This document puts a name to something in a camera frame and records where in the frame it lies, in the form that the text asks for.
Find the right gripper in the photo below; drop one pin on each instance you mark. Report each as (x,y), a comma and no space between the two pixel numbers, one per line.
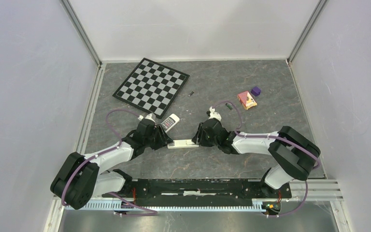
(199,138)

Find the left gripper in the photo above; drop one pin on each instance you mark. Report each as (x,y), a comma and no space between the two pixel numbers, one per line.
(164,139)

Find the long white remote control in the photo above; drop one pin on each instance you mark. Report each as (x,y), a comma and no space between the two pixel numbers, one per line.
(179,144)

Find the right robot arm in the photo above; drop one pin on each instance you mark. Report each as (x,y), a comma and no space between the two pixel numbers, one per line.
(296,156)

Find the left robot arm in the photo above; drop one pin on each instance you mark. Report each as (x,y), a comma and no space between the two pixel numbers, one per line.
(82,177)

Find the short white remote control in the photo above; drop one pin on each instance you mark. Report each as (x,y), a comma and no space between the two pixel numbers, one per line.
(170,122)

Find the black and grey chessboard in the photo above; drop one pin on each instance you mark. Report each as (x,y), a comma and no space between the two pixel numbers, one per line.
(151,87)

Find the red and yellow block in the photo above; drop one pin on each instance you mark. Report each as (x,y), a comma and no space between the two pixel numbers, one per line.
(247,100)

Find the purple cube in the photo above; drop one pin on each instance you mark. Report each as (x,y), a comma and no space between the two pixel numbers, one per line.
(256,91)

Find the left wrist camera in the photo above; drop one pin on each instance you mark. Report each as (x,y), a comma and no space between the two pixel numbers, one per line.
(148,118)

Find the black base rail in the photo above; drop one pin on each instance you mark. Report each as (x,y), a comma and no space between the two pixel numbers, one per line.
(200,192)

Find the white slotted cable duct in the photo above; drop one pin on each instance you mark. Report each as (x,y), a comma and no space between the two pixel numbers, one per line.
(118,205)

